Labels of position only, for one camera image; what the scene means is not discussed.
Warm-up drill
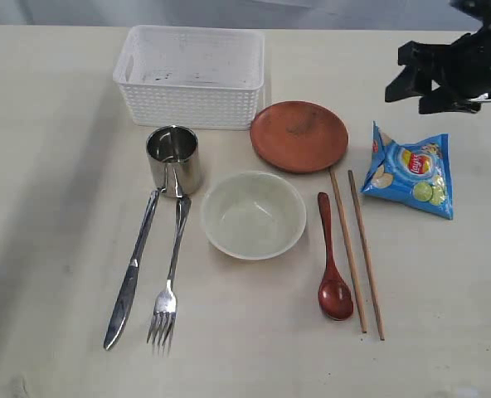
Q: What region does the white perforated plastic basket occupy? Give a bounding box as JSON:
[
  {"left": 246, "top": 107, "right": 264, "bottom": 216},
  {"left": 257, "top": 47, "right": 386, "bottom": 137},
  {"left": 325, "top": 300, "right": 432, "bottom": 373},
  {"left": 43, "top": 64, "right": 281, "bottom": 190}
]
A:
[{"left": 113, "top": 25, "right": 265, "bottom": 130}]

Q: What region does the dark red wooden spoon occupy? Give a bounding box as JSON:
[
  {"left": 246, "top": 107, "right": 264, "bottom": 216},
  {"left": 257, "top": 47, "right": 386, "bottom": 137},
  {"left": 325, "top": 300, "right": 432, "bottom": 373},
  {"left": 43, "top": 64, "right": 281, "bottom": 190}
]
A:
[{"left": 317, "top": 192, "right": 353, "bottom": 321}]

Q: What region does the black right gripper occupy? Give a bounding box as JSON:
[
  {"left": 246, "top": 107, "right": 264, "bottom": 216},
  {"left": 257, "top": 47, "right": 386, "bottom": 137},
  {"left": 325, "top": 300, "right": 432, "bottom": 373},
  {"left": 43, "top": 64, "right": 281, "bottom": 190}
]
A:
[{"left": 385, "top": 1, "right": 491, "bottom": 114}]

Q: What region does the steel fork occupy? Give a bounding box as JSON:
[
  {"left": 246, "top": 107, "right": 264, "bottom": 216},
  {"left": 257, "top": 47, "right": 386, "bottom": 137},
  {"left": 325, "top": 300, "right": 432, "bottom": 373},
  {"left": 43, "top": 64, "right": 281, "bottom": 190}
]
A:
[{"left": 146, "top": 196, "right": 192, "bottom": 349}]

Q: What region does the blue chips bag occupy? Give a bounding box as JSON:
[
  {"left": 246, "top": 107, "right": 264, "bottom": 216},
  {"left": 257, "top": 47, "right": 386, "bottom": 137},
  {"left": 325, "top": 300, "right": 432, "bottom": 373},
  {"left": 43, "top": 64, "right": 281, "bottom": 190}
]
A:
[{"left": 360, "top": 124, "right": 454, "bottom": 220}]

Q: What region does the cream ceramic bowl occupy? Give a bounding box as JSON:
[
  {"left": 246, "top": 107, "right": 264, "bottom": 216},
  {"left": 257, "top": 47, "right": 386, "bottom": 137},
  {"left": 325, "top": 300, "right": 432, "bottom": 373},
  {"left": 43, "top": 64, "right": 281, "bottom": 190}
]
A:
[{"left": 200, "top": 171, "right": 307, "bottom": 261}]

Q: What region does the brown wooden plate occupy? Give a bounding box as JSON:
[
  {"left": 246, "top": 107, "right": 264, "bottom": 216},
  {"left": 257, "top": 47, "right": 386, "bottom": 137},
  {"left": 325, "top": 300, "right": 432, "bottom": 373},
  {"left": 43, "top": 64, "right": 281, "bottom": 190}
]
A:
[{"left": 250, "top": 101, "right": 349, "bottom": 174}]

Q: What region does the steel knife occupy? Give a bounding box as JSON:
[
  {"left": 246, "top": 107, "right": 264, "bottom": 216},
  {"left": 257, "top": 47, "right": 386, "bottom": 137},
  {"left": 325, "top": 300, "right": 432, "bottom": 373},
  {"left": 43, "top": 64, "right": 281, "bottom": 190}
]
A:
[{"left": 103, "top": 189, "right": 161, "bottom": 351}]

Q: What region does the wooden chopstick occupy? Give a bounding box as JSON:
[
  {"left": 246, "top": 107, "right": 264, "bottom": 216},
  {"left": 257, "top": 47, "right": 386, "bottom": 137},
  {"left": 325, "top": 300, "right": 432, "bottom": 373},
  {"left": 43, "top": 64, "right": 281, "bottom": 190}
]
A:
[
  {"left": 328, "top": 167, "right": 367, "bottom": 334},
  {"left": 348, "top": 170, "right": 386, "bottom": 341}
]

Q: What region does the shiny steel cup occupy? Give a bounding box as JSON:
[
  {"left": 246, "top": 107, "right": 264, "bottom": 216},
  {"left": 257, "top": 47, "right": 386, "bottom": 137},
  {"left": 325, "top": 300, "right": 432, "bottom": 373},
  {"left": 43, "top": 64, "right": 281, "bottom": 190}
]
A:
[{"left": 146, "top": 125, "right": 202, "bottom": 198}]

